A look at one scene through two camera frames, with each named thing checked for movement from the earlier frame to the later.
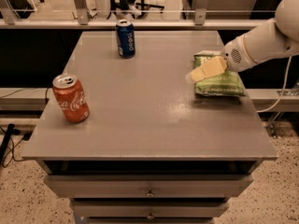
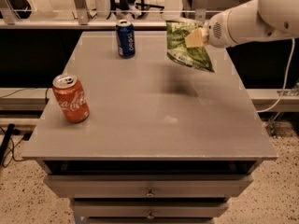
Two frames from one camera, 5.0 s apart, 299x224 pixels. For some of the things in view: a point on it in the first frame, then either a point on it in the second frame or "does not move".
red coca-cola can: [71, 98] does not move
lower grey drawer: [147, 208] does not move
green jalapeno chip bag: [225, 83] to [177, 50]
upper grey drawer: [148, 186] does not move
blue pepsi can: [125, 32] does not move
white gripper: [234, 55] to [217, 31]
